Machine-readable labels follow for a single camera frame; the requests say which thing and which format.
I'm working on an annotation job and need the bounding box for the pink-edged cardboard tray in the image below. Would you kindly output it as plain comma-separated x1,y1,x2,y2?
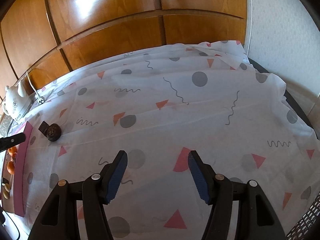
1,121,33,217

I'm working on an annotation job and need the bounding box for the white ceramic electric kettle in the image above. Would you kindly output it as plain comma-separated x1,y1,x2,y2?
2,82,31,122

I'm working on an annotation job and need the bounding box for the orange tangerine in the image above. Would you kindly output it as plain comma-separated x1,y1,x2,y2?
8,146,17,156
7,161,15,174

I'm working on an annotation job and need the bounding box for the white kettle power cord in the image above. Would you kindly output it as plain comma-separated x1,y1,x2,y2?
25,70,46,105

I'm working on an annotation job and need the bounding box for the perforated chair back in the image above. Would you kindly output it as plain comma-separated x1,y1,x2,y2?
286,194,320,240

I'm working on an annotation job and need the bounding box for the dark eggplant slice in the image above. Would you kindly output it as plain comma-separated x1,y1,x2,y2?
38,121,49,137

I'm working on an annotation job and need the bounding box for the white patterned tablecloth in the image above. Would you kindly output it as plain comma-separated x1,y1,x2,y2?
4,39,320,240

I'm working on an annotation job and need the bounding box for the small tan round fruit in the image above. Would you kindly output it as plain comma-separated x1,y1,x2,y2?
3,191,10,199

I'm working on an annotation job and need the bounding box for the round dark brown fruit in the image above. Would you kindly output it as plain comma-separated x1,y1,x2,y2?
46,124,62,142

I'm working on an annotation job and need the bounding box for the dark eggplant piece tan face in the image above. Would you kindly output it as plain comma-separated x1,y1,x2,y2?
2,178,9,184

